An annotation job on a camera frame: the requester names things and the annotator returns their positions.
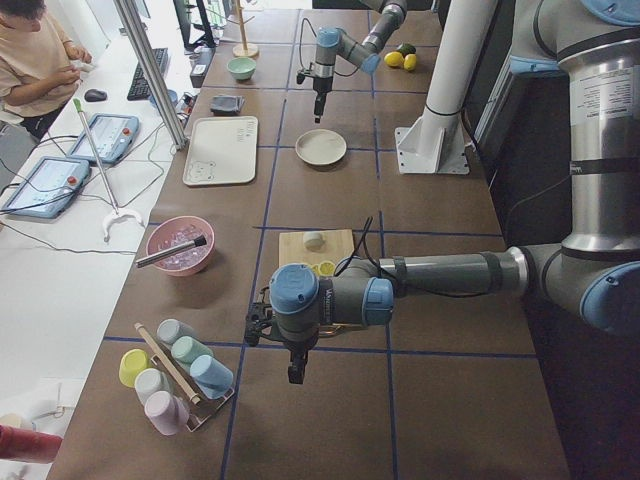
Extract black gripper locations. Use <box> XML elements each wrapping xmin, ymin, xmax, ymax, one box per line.
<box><xmin>313</xmin><ymin>76</ymin><xmax>332</xmax><ymax>123</ymax></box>
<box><xmin>284</xmin><ymin>333</ymin><xmax>316</xmax><ymax>384</ymax></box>

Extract cream round plate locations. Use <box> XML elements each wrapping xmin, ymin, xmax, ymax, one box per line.
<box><xmin>295</xmin><ymin>129</ymin><xmax>347</xmax><ymax>166</ymax></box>

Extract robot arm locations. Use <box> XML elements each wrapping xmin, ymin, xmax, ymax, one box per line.
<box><xmin>297</xmin><ymin>0</ymin><xmax>408</xmax><ymax>124</ymax></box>
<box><xmin>251</xmin><ymin>1</ymin><xmax>639</xmax><ymax>384</ymax></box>

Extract cream rectangular tray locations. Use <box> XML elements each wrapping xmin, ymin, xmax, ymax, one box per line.
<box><xmin>183</xmin><ymin>116</ymin><xmax>259</xmax><ymax>187</ymax></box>

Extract green bowl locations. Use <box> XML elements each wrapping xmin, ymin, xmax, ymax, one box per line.
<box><xmin>226</xmin><ymin>57</ymin><xmax>257</xmax><ymax>81</ymax></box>

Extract yellow lemon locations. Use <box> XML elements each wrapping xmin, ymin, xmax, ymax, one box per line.
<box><xmin>403</xmin><ymin>53</ymin><xmax>418</xmax><ymax>72</ymax></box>
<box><xmin>384</xmin><ymin>51</ymin><xmax>404</xmax><ymax>68</ymax></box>

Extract wooden mug stand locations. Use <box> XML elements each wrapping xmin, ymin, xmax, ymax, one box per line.
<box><xmin>228</xmin><ymin>0</ymin><xmax>259</xmax><ymax>58</ymax></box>

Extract green avocado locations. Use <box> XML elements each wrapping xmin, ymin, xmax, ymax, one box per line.
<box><xmin>396</xmin><ymin>43</ymin><xmax>416</xmax><ymax>57</ymax></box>

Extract lemon slices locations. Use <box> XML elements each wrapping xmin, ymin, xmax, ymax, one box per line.
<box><xmin>311</xmin><ymin>260</ymin><xmax>336</xmax><ymax>277</ymax></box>

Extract cup rack with cups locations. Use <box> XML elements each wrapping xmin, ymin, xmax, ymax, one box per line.
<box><xmin>118</xmin><ymin>319</ymin><xmax>235</xmax><ymax>435</ymax></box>

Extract white pillar with base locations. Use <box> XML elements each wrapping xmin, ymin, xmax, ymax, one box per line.
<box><xmin>395</xmin><ymin>0</ymin><xmax>498</xmax><ymax>175</ymax></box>

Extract black box device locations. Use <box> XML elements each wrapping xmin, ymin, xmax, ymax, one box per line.
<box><xmin>189</xmin><ymin>47</ymin><xmax>215</xmax><ymax>88</ymax></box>

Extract wooden cutting board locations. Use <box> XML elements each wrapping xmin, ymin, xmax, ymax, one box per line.
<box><xmin>278</xmin><ymin>228</ymin><xmax>367</xmax><ymax>336</ymax></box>

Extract blue bowl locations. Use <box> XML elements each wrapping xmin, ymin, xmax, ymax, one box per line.
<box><xmin>148</xmin><ymin>88</ymin><xmax>179</xmax><ymax>112</ymax></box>

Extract black keyboard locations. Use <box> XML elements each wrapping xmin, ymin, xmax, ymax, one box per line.
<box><xmin>126</xmin><ymin>46</ymin><xmax>171</xmax><ymax>102</ymax></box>

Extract pink bowl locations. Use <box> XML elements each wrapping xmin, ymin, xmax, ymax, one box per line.
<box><xmin>146</xmin><ymin>215</ymin><xmax>217</xmax><ymax>277</ymax></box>

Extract far teach pendant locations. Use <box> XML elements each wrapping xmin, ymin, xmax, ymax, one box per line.
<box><xmin>67</xmin><ymin>113</ymin><xmax>140</xmax><ymax>165</ymax></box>

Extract teach pendant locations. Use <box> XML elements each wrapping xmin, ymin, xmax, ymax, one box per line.
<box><xmin>67</xmin><ymin>113</ymin><xmax>140</xmax><ymax>165</ymax></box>
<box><xmin>1</xmin><ymin>157</ymin><xmax>90</xmax><ymax>219</ymax></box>

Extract black computer mouse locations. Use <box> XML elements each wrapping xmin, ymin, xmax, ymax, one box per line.
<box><xmin>84</xmin><ymin>89</ymin><xmax>108</xmax><ymax>103</ymax></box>

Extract metal reach stick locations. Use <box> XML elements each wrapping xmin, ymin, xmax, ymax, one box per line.
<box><xmin>73</xmin><ymin>98</ymin><xmax>144</xmax><ymax>243</ymax></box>

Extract near teach pendant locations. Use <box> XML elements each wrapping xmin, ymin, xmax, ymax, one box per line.
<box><xmin>1</xmin><ymin>157</ymin><xmax>90</xmax><ymax>219</ymax></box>

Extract person in beige shirt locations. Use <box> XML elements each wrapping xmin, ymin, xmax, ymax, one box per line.
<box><xmin>1</xmin><ymin>1</ymin><xmax>92</xmax><ymax>139</ymax></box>

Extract red bottle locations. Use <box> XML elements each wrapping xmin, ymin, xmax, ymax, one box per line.
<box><xmin>1</xmin><ymin>425</ymin><xmax>63</xmax><ymax>463</ymax></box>

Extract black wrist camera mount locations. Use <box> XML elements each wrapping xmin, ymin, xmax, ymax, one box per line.
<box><xmin>296</xmin><ymin>62</ymin><xmax>315</xmax><ymax>85</ymax></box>

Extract aluminium frame post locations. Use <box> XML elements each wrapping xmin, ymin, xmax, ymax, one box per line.
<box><xmin>114</xmin><ymin>0</ymin><xmax>188</xmax><ymax>151</ymax></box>

